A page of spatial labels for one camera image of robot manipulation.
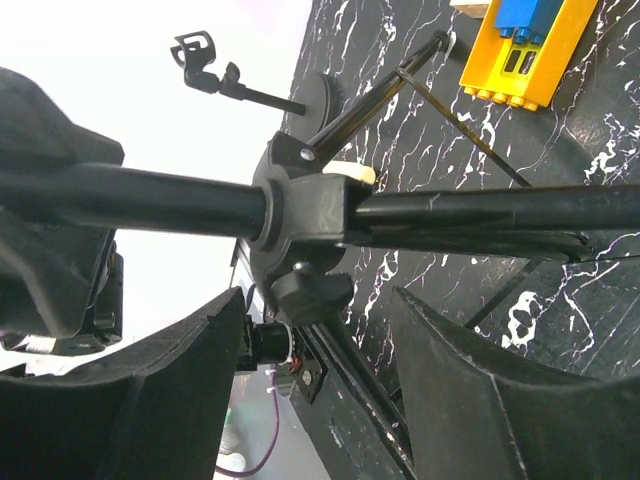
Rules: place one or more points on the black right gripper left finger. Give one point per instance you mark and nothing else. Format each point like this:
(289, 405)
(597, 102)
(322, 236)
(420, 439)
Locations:
(152, 410)

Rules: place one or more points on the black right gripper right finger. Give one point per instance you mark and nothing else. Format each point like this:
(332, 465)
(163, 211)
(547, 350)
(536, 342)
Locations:
(477, 411)

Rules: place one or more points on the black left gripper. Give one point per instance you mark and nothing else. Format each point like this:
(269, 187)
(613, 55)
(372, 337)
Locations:
(50, 287)

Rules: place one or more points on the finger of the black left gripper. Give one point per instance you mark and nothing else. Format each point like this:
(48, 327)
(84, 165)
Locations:
(37, 137)

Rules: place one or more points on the black music stand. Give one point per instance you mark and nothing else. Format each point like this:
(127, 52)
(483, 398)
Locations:
(296, 219)

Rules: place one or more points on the black microphone stand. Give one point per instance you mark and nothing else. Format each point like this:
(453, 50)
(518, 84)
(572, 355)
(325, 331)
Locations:
(308, 103)

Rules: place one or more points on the yellow blue block toy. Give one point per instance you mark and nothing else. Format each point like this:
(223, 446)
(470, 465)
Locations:
(522, 50)

